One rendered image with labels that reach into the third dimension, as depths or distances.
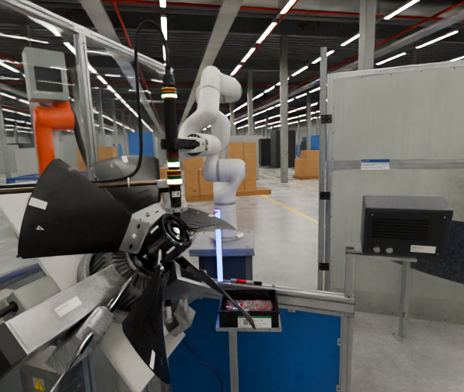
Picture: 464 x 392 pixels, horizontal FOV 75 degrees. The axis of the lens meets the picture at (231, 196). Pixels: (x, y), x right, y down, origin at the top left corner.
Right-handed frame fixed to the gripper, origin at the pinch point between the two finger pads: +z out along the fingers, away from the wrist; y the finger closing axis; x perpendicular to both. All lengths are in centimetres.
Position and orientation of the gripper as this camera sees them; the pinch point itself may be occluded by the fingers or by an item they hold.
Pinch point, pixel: (171, 144)
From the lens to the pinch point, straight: 94.5
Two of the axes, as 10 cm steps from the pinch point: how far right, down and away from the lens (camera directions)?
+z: -3.2, 1.4, -9.4
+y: -9.5, -0.2, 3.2
